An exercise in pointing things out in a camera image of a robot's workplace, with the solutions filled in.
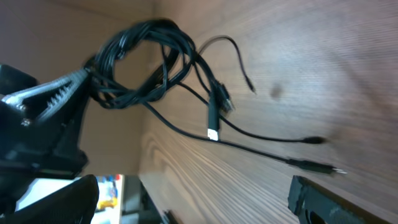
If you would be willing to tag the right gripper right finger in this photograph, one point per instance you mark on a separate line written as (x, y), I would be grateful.
(314, 204)

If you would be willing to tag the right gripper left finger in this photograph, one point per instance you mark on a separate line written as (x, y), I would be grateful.
(74, 204)

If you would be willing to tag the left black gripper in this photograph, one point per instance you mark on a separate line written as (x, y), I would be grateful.
(40, 130)

